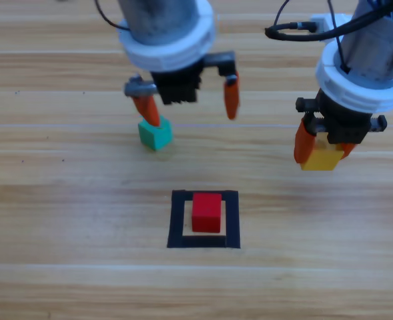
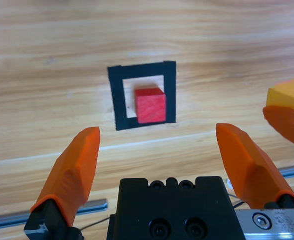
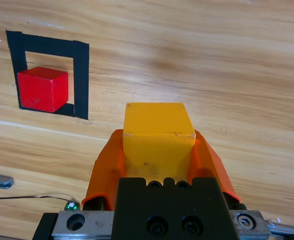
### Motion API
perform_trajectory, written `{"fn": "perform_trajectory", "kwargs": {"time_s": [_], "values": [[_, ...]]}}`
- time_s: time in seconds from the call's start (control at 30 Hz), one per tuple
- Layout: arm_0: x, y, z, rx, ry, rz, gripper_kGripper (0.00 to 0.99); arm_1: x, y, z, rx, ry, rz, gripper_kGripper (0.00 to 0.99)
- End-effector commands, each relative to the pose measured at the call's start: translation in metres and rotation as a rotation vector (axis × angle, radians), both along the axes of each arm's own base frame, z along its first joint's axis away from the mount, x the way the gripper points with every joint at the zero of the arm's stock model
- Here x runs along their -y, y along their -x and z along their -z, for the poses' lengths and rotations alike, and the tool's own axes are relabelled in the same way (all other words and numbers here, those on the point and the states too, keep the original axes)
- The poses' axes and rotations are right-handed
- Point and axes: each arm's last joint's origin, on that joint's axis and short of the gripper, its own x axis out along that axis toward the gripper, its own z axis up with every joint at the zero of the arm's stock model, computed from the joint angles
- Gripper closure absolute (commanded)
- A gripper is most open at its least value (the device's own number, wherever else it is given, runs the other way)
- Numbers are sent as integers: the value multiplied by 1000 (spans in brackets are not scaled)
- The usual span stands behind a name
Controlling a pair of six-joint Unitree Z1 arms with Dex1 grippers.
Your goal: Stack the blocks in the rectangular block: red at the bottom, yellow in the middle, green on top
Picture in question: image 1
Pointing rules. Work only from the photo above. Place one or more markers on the black tape square outline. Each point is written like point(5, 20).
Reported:
point(176, 220)

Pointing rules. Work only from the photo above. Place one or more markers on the red wooden cube block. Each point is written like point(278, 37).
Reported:
point(206, 213)

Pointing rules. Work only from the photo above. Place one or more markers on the yellow wooden cube block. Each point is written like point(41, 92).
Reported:
point(321, 160)

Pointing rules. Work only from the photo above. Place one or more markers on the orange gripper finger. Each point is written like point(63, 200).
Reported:
point(147, 108)
point(303, 145)
point(231, 96)
point(348, 148)

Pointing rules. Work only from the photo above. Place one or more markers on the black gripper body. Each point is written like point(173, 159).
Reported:
point(344, 126)
point(177, 86)

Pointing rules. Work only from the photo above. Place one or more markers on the green wooden cube block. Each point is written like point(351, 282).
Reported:
point(154, 138)

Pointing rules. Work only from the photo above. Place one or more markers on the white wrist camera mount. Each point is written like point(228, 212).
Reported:
point(169, 60)
point(366, 96)

